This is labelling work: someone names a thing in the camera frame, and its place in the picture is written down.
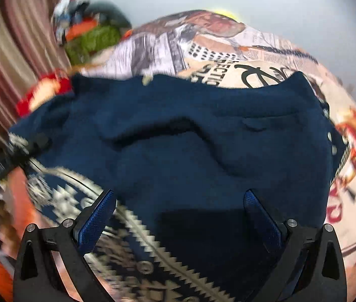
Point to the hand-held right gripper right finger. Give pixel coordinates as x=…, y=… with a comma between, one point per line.
x=259, y=220

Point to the red cloth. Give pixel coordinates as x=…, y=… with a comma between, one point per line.
x=49, y=91

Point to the printed plush blanket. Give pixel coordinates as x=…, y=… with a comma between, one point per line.
x=215, y=31

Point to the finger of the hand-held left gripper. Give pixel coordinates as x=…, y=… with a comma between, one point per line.
x=31, y=149

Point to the yellow cloth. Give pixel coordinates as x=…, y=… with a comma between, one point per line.
x=225, y=12

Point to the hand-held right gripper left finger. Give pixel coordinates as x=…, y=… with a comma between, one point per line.
x=94, y=220

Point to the red striped fabric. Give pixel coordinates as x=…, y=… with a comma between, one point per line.
x=17, y=53

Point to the navy patterned knit sweater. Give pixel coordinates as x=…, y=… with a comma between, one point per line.
x=181, y=138

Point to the pile of colourful clutter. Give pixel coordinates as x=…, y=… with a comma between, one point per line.
x=93, y=31

